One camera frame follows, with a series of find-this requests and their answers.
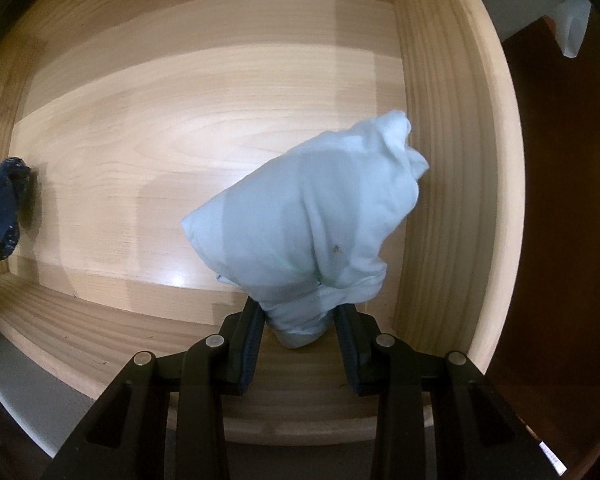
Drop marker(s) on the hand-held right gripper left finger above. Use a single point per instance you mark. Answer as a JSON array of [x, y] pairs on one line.
[[250, 355]]

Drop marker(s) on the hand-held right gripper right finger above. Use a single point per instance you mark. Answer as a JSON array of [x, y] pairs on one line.
[[352, 360]]

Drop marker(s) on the pale blue underwear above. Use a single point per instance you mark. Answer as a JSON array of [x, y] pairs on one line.
[[305, 210]]

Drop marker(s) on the light wooden drawer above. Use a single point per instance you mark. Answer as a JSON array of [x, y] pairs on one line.
[[180, 85]]

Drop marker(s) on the navy lace underwear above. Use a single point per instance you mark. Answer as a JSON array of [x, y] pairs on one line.
[[0, 205]]

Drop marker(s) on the white dotted cloth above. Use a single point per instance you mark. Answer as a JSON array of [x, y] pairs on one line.
[[572, 30]]

